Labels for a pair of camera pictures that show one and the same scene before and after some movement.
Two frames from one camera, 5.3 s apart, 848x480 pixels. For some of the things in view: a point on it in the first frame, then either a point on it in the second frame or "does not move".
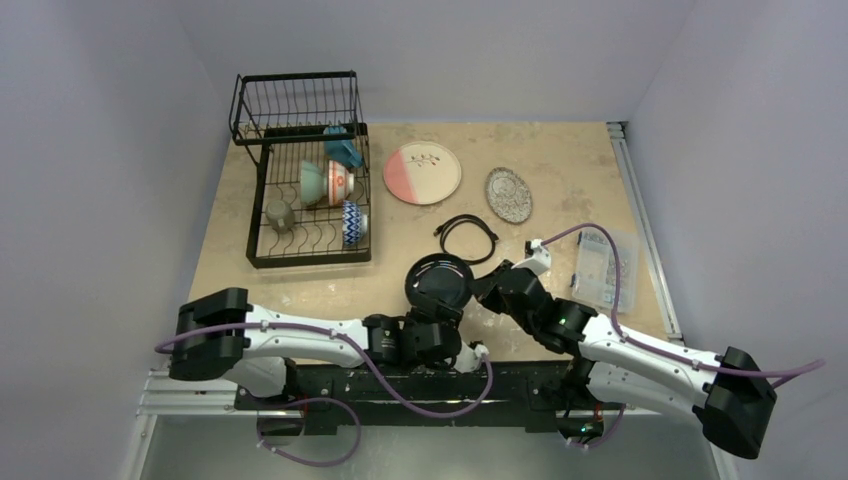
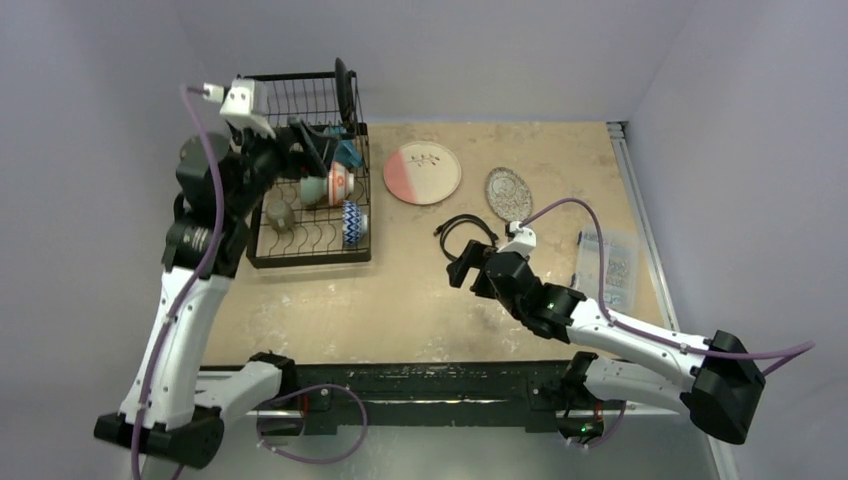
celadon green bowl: (313, 183) does not move
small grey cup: (280, 215) does not move
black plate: (439, 280) to (344, 92)
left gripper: (441, 314) to (318, 145)
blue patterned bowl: (354, 223) does not move
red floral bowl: (340, 182) does not move
